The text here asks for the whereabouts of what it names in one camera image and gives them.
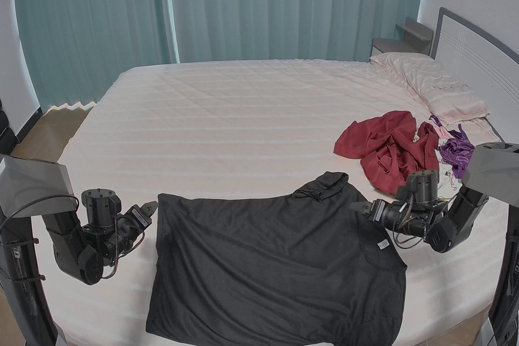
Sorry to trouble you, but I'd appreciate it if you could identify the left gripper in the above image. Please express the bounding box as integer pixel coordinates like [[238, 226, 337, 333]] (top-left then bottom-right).
[[117, 200, 160, 244]]

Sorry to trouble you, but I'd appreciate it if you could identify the purple garment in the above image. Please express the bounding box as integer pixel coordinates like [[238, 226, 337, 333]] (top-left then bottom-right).
[[430, 115, 475, 179]]

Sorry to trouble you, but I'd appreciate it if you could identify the black cable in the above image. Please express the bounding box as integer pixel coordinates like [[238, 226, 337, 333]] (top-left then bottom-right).
[[0, 194, 80, 233]]

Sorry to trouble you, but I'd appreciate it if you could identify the black chest of drawers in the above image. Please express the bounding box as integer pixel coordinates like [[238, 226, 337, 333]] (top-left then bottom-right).
[[0, 99, 19, 152]]

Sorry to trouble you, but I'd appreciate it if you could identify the white printed garment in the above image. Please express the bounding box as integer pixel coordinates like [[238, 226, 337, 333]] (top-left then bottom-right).
[[438, 162, 463, 189]]

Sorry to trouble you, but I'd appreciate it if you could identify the cream pillow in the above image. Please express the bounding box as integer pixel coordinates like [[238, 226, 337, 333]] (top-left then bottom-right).
[[370, 52, 490, 125]]

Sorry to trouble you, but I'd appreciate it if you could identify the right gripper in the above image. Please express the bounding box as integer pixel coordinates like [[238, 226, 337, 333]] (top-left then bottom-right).
[[349, 198, 406, 230]]

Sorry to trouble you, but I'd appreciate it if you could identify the black T-shirt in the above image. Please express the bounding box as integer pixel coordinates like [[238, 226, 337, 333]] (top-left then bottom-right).
[[145, 171, 407, 346]]

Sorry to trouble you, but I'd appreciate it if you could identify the grey bedside table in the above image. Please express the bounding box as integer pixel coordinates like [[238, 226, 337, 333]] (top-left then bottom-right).
[[372, 17, 434, 59]]

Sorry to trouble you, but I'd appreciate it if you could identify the bed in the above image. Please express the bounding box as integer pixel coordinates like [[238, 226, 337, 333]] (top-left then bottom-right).
[[53, 7, 519, 346]]

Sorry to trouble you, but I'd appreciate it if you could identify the dark red garment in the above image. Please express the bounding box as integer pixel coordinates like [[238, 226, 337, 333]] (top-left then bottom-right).
[[334, 110, 440, 193]]

